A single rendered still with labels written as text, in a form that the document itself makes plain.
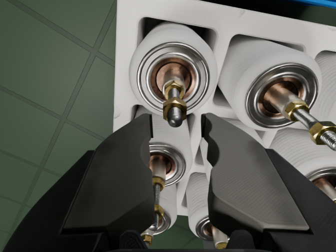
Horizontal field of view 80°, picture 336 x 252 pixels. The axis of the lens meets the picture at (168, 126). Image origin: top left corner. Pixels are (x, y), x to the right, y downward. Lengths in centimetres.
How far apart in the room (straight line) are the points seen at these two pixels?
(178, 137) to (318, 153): 20
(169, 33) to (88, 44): 31
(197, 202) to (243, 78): 22
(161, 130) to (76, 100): 33
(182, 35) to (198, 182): 27
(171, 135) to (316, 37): 22
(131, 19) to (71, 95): 31
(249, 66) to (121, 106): 18
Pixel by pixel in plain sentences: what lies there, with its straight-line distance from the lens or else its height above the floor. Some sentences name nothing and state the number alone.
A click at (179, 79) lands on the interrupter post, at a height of 28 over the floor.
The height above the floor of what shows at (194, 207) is 23.
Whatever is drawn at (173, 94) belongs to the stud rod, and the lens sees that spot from 17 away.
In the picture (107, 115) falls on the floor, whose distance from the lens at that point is 54.
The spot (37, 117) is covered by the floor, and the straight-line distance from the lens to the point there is 62.
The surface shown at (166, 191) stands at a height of 22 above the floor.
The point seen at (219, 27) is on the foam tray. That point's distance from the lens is 28.
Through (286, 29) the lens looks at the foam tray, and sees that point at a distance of 31.
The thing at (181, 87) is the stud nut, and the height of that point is 29.
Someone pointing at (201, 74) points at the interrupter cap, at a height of 25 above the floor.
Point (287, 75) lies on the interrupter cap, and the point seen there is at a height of 25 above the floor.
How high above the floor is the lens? 46
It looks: 60 degrees down
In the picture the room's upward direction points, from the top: 179 degrees counter-clockwise
